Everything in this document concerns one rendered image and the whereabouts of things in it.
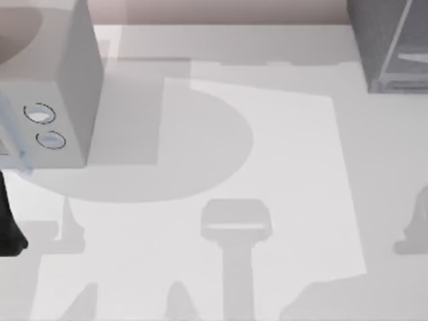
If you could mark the round microwave knob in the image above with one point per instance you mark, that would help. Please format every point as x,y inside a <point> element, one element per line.
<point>51,139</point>
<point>39,113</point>

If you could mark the pale microwave oven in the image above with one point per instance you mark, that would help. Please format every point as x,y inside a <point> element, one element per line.
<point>57,67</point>

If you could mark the pale blue microwave door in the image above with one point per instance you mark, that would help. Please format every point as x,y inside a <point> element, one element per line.
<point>10,140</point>

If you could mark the grey cabinet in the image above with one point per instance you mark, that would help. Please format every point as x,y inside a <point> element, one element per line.
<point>384,43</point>

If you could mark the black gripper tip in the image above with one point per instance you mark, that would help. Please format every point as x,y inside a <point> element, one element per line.
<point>8,230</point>

